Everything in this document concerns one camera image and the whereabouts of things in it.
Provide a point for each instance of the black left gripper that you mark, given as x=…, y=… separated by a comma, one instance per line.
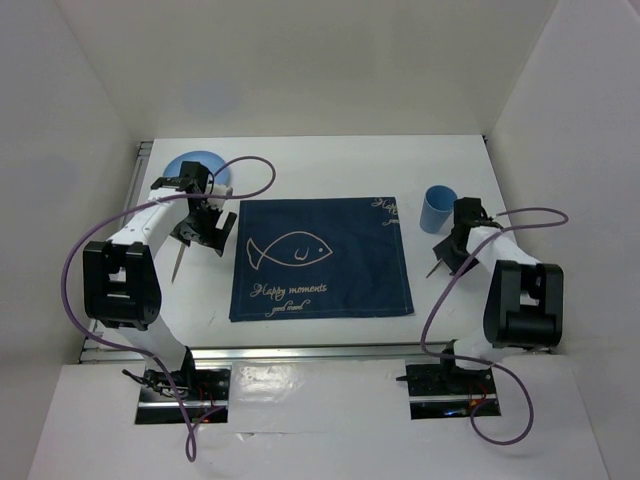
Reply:
x=211, y=236

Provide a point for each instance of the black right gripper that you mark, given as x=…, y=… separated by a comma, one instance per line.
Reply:
x=443, y=250

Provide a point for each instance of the gold metal spoon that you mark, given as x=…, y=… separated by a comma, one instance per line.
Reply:
x=433, y=269

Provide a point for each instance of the gold metal fork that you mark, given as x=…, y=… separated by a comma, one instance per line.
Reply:
x=178, y=262

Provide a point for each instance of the light blue plastic cup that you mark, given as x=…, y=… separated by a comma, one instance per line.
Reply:
x=437, y=206

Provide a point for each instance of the dark blue fish placemat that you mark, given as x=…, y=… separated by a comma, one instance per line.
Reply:
x=319, y=258

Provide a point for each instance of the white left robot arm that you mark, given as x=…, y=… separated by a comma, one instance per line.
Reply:
x=121, y=286

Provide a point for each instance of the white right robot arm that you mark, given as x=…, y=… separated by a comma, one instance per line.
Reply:
x=525, y=301

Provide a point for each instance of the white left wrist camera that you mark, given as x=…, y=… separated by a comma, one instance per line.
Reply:
x=219, y=193

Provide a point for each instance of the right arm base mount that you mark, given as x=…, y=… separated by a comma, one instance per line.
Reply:
x=441, y=392

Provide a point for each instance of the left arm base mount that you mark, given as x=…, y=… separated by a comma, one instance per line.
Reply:
x=206, y=401

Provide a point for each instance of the aluminium frame rail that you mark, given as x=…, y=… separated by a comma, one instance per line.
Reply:
x=196, y=305

